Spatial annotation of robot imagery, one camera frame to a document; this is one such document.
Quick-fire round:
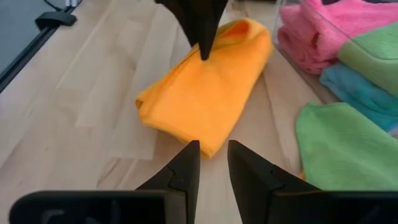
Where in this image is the clear plastic bin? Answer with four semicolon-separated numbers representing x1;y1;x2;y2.
272;0;398;105

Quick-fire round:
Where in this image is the blue microfiber towel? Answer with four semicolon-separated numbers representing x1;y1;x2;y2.
319;62;398;133

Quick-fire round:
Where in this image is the green microfiber towel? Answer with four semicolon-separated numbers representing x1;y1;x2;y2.
295;101;398;191
337;21;398;99

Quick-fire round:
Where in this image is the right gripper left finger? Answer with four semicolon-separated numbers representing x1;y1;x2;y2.
136;139;201;224

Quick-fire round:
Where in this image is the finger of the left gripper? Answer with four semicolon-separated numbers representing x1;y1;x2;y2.
155;0;205;60
198;0;229;61

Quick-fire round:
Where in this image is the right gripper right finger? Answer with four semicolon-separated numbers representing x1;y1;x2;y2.
227;139;320;224

